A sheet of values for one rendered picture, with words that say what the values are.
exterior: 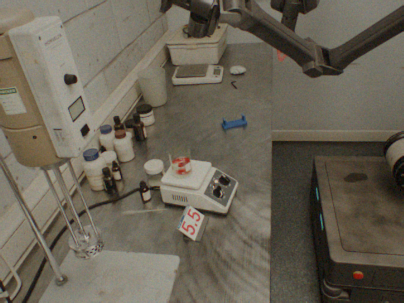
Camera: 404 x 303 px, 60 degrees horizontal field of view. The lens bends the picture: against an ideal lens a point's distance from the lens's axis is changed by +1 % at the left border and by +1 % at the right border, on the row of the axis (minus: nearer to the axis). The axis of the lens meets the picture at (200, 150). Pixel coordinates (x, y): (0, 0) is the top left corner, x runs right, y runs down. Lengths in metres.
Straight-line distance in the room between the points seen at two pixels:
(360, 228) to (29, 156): 1.26
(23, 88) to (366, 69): 2.21
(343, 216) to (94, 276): 1.04
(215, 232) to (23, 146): 0.55
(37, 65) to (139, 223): 0.61
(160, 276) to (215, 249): 0.15
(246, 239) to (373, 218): 0.79
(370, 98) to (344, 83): 0.21
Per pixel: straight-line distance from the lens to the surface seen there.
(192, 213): 0.97
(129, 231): 1.00
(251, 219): 0.97
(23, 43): 0.52
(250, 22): 0.93
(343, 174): 1.79
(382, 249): 1.50
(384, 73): 2.55
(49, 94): 0.53
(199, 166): 1.03
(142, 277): 0.88
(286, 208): 2.10
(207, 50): 2.01
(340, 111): 2.61
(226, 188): 1.01
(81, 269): 0.95
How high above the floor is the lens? 1.44
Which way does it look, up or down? 34 degrees down
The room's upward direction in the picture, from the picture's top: 7 degrees counter-clockwise
